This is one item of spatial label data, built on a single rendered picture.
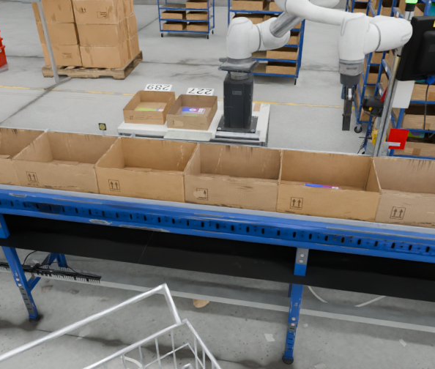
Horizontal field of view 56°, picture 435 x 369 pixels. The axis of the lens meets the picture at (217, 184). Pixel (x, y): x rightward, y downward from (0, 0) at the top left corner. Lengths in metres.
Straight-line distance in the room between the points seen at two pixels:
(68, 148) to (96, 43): 4.17
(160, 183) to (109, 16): 4.55
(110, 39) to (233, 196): 4.74
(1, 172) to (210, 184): 0.97
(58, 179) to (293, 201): 1.03
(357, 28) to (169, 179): 0.92
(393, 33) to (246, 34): 1.10
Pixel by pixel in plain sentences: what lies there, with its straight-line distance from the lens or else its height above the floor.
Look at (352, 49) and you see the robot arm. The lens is 1.64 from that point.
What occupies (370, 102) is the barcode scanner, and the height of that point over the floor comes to 1.07.
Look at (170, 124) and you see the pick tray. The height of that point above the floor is 0.78.
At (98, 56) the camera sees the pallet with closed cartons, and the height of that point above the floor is 0.30.
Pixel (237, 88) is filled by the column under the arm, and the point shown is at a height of 1.03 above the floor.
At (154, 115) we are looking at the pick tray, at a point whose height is 0.82.
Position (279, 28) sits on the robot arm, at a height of 1.41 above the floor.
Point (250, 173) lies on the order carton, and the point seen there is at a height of 0.91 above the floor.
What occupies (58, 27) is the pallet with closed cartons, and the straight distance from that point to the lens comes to 6.51.
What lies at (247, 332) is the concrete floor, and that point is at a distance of 2.44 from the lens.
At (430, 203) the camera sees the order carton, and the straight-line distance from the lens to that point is 1.76.
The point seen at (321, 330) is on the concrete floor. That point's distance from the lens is 2.51.
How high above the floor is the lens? 1.94
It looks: 33 degrees down
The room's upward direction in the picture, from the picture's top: 1 degrees counter-clockwise
